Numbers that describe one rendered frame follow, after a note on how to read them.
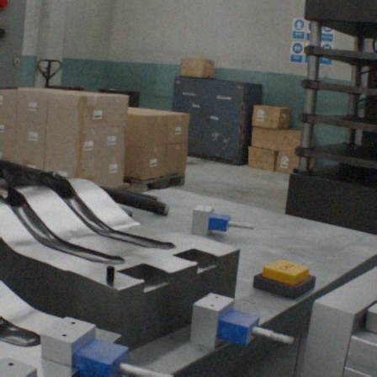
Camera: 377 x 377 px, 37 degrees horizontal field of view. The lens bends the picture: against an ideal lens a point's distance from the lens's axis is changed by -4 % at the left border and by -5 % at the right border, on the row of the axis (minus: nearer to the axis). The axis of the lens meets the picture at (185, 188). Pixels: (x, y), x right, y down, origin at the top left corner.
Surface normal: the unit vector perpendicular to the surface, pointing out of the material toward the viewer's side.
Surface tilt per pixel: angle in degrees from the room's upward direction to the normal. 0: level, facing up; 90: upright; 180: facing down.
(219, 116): 90
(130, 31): 90
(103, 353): 0
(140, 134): 90
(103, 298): 90
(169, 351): 0
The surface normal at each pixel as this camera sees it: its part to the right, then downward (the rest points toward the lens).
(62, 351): -0.35, 0.15
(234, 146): -0.58, 0.11
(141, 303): 0.79, 0.18
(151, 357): 0.08, -0.98
